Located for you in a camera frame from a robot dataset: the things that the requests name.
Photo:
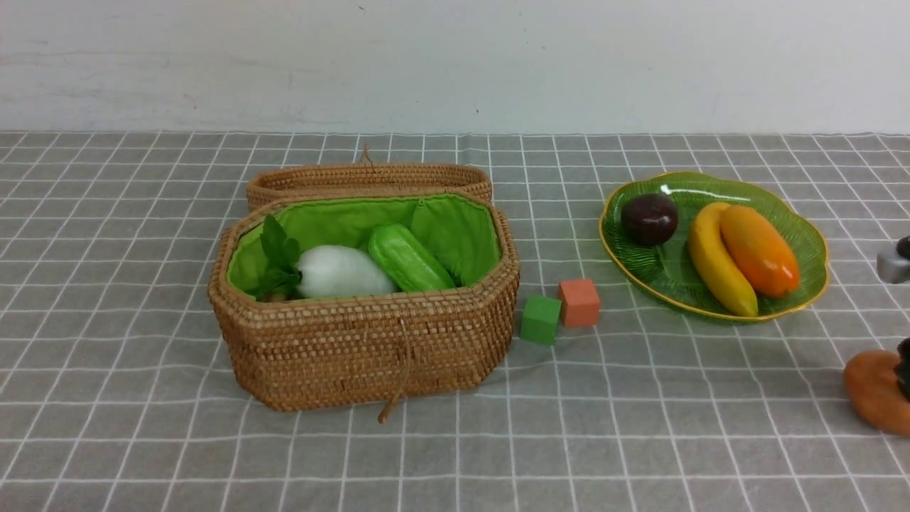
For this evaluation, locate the yellow toy banana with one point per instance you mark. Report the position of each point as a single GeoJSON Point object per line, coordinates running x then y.
{"type": "Point", "coordinates": [715, 265]}

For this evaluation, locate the green toy cucumber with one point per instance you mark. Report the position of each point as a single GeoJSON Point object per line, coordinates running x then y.
{"type": "Point", "coordinates": [404, 258]}

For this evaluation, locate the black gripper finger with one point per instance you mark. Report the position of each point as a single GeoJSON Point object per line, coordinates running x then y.
{"type": "Point", "coordinates": [902, 369]}

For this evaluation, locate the woven rattan basket green lining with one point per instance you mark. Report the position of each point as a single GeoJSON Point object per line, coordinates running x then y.
{"type": "Point", "coordinates": [314, 353]}

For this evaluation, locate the green glass leaf plate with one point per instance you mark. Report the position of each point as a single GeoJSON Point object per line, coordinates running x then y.
{"type": "Point", "coordinates": [666, 271]}

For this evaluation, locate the grey checked tablecloth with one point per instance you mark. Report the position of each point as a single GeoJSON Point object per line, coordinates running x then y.
{"type": "Point", "coordinates": [117, 391]}

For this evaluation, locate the white toy radish green leaves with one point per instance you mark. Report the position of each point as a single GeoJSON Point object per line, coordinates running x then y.
{"type": "Point", "coordinates": [324, 271]}

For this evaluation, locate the orange foam cube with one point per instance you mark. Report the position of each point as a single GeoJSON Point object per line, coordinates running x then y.
{"type": "Point", "coordinates": [581, 303]}

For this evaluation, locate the dark purple toy passionfruit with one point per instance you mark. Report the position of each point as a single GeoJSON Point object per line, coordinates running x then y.
{"type": "Point", "coordinates": [650, 219]}

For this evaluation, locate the green foam cube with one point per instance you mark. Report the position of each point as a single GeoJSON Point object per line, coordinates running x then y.
{"type": "Point", "coordinates": [540, 320]}

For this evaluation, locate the orange toy mango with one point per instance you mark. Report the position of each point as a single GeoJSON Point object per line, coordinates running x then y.
{"type": "Point", "coordinates": [759, 251]}

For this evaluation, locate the brown toy potato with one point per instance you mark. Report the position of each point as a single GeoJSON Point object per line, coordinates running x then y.
{"type": "Point", "coordinates": [872, 385]}

